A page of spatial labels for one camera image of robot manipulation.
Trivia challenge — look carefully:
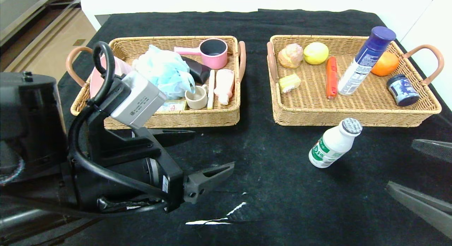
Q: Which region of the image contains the yellow cake slice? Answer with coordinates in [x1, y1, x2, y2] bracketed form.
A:
[278, 74, 302, 94]

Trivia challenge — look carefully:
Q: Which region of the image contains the braided left arm cable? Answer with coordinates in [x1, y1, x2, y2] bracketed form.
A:
[0, 157, 25, 186]

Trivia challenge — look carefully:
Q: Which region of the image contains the black table cloth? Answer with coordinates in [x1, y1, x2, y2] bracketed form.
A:
[11, 9, 452, 246]

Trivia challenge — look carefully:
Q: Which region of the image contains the beige stick utensil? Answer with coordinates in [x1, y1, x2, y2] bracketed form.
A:
[207, 70, 216, 109]

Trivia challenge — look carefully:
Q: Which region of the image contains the pinkish brown bread toy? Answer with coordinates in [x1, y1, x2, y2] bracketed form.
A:
[278, 43, 304, 69]

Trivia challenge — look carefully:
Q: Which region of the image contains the black left camera cable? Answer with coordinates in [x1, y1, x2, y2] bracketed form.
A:
[69, 41, 168, 218]

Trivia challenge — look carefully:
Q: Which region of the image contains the long white scrap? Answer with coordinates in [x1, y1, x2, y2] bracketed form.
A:
[185, 218, 240, 226]

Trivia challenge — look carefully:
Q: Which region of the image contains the small beige cup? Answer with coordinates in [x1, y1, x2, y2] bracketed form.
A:
[185, 84, 209, 110]

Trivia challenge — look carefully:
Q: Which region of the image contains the black glasses case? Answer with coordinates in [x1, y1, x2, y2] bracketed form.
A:
[184, 56, 212, 85]

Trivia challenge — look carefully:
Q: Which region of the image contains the wicker basket with food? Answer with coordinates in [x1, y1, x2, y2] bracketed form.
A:
[267, 35, 445, 128]

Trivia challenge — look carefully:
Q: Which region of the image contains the wicker basket with utensils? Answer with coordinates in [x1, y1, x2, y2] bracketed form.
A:
[65, 35, 246, 130]

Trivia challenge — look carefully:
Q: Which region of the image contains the white milk drink bottle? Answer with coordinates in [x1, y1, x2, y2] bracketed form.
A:
[308, 117, 363, 169]

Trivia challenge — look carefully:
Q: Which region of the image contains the pink bowl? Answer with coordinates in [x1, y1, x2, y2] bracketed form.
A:
[90, 55, 133, 98]

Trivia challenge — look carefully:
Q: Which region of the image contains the blue capped spray can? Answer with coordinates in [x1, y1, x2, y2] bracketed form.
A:
[337, 26, 397, 96]

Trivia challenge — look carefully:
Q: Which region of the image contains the small card box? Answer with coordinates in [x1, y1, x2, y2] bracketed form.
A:
[157, 100, 188, 112]

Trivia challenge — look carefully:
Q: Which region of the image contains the yellow lemon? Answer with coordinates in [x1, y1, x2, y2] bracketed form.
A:
[304, 42, 330, 65]

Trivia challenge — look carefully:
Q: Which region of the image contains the pink toy saucepan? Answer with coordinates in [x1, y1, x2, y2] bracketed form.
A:
[174, 39, 228, 70]

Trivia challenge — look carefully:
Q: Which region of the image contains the short white scrap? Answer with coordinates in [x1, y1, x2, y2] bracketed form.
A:
[226, 202, 250, 216]

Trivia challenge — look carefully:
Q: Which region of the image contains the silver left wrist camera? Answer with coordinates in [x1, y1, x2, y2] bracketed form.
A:
[110, 70, 167, 129]

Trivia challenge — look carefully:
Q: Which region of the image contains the light blue bath pouf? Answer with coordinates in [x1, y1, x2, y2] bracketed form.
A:
[132, 45, 195, 100]

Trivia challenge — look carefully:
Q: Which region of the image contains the pink lotion tube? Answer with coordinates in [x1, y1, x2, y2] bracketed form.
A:
[214, 69, 235, 106]

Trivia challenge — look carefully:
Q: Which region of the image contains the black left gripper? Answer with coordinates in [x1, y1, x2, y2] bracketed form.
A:
[106, 127, 236, 213]

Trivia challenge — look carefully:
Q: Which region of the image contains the grey metal ledge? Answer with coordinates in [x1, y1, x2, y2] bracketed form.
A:
[0, 0, 80, 45]

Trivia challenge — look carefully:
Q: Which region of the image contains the orange fruit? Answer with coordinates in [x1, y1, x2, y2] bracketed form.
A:
[371, 51, 400, 77]

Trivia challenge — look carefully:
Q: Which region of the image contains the orange sausage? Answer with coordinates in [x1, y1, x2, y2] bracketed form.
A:
[326, 56, 338, 99]

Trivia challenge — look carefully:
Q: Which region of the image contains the dark blue jar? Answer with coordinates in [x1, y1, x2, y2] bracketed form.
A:
[386, 74, 420, 107]

